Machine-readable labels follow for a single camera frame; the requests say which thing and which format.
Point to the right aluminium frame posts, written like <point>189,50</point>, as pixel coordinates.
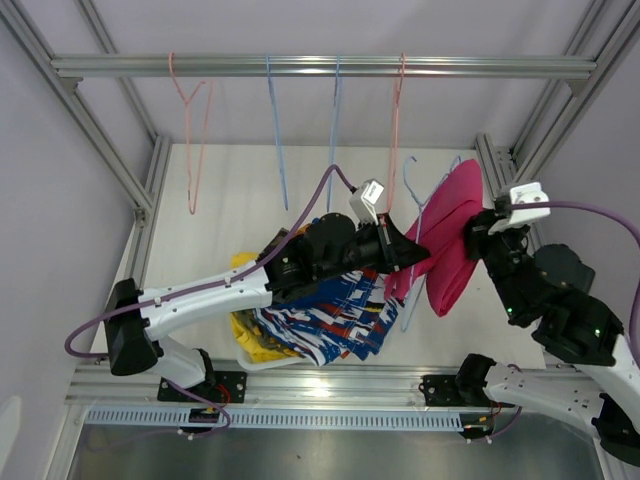
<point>606,33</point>

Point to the white slotted cable duct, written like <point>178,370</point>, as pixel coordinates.
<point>261,418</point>

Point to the light blue hanger camo trousers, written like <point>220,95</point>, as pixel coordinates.
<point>277,133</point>

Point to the light blue hanger orange trousers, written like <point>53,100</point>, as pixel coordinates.
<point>337,94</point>

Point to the aluminium frame posts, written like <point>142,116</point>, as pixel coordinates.
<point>144,196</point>
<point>606,33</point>

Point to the orange camouflage trousers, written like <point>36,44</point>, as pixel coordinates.
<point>304,228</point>

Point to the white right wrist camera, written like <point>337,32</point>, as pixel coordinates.
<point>522,205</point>

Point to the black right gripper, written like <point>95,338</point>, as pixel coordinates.
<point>476,229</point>

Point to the blue white patterned trousers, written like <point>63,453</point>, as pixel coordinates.
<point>346,316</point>

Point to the aluminium hanging rail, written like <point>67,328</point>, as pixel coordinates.
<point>347,66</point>

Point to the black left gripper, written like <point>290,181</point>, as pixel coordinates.
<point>393,248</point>

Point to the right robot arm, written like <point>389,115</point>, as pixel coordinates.
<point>571,325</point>

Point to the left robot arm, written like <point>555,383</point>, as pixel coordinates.
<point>291,267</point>

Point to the light blue hanger magenta trousers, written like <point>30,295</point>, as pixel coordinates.
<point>418,282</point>

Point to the pink wire hanger blue trousers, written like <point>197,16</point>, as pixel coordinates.
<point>394,134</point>

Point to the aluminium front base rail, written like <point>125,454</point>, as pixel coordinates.
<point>335,387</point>

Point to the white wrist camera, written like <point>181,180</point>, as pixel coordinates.
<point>522,205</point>
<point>363,201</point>

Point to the left aluminium frame posts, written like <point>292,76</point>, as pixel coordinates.
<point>144,196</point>

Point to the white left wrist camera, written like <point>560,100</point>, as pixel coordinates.
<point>363,201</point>

